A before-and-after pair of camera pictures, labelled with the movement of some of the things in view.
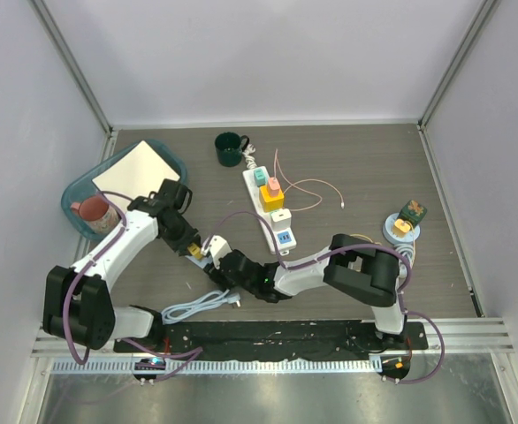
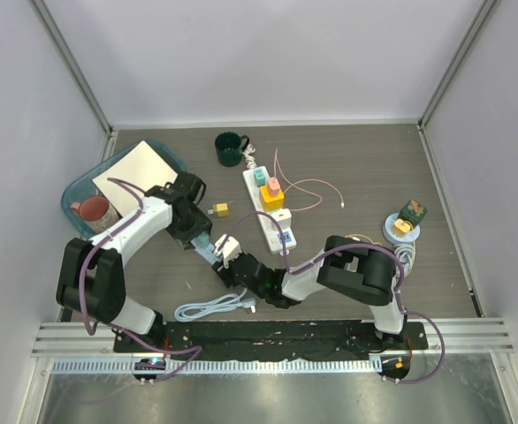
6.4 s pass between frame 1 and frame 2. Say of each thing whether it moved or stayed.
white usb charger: stayed
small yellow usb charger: moved
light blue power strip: moved
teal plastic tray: stayed
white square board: stayed
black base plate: stayed
